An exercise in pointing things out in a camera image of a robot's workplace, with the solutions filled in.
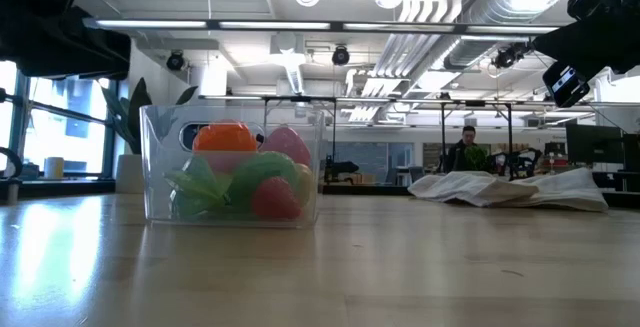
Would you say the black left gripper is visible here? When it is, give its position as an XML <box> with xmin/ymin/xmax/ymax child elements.
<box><xmin>0</xmin><ymin>7</ymin><xmax>133</xmax><ymax>81</ymax></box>

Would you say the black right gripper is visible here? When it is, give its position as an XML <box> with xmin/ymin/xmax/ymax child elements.
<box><xmin>532</xmin><ymin>13</ymin><xmax>640</xmax><ymax>76</ymax></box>

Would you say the clear plastic container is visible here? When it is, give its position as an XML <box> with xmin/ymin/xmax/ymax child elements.
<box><xmin>139</xmin><ymin>104</ymin><xmax>327</xmax><ymax>230</ymax></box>

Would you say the orange toy pumpkin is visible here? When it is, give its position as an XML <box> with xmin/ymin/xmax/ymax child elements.
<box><xmin>192</xmin><ymin>120</ymin><xmax>259</xmax><ymax>154</ymax></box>

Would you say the light green toy starfruit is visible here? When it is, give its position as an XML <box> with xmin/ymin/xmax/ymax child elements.
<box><xmin>163</xmin><ymin>155</ymin><xmax>234</xmax><ymax>221</ymax></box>

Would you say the green toy mango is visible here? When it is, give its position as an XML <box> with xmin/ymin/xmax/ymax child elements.
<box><xmin>227</xmin><ymin>150</ymin><xmax>301</xmax><ymax>208</ymax></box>

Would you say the red toy apple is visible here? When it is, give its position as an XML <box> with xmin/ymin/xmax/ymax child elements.
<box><xmin>259</xmin><ymin>125</ymin><xmax>312</xmax><ymax>167</ymax></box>

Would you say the red toy strawberry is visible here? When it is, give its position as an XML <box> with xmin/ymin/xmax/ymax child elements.
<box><xmin>251</xmin><ymin>176</ymin><xmax>303</xmax><ymax>221</ymax></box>

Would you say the yellow toy lemon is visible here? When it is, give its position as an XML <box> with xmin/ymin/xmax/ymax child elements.
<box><xmin>294</xmin><ymin>163</ymin><xmax>315</xmax><ymax>207</ymax></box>

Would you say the long ceiling light strip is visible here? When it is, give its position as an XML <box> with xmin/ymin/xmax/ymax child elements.
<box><xmin>82</xmin><ymin>16</ymin><xmax>561</xmax><ymax>38</ymax></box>

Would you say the black computer monitor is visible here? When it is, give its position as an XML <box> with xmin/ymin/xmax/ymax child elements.
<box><xmin>565</xmin><ymin>124</ymin><xmax>624</xmax><ymax>166</ymax></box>

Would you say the black ceiling spotlight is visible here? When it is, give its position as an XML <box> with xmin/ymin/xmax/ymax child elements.
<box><xmin>331</xmin><ymin>45</ymin><xmax>351</xmax><ymax>67</ymax></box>
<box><xmin>166</xmin><ymin>50</ymin><xmax>186</xmax><ymax>72</ymax></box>

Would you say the white cup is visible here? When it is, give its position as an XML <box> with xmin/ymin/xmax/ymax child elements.
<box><xmin>43</xmin><ymin>156</ymin><xmax>65</xmax><ymax>180</ymax></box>

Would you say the black office chair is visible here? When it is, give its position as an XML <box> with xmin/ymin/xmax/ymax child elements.
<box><xmin>492</xmin><ymin>147</ymin><xmax>544</xmax><ymax>181</ymax></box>

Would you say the person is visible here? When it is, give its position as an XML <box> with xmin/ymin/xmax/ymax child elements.
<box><xmin>446</xmin><ymin>125</ymin><xmax>489</xmax><ymax>173</ymax></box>

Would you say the green background plant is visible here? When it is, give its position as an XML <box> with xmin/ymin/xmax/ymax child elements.
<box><xmin>463</xmin><ymin>145</ymin><xmax>489</xmax><ymax>171</ymax></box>

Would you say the snake plant in white pot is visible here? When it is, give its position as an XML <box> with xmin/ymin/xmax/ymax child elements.
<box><xmin>99</xmin><ymin>77</ymin><xmax>199</xmax><ymax>195</ymax></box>

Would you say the white checked cloth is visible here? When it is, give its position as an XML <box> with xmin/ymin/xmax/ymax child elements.
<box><xmin>407</xmin><ymin>166</ymin><xmax>610</xmax><ymax>213</ymax></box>

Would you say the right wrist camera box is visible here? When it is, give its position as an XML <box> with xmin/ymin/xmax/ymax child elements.
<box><xmin>542</xmin><ymin>61</ymin><xmax>592</xmax><ymax>109</ymax></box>

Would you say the black ceiling camera cluster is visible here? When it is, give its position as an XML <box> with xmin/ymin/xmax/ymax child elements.
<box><xmin>492</xmin><ymin>40</ymin><xmax>535</xmax><ymax>70</ymax></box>

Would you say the silver ventilation duct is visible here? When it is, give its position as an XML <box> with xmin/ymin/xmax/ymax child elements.
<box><xmin>442</xmin><ymin>0</ymin><xmax>584</xmax><ymax>71</ymax></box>

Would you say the black curved base cable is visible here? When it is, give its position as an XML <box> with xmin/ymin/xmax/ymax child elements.
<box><xmin>0</xmin><ymin>145</ymin><xmax>24</xmax><ymax>182</ymax></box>

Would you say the black background gantry frame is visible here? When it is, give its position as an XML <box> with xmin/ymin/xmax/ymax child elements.
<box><xmin>262</xmin><ymin>95</ymin><xmax>515</xmax><ymax>168</ymax></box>

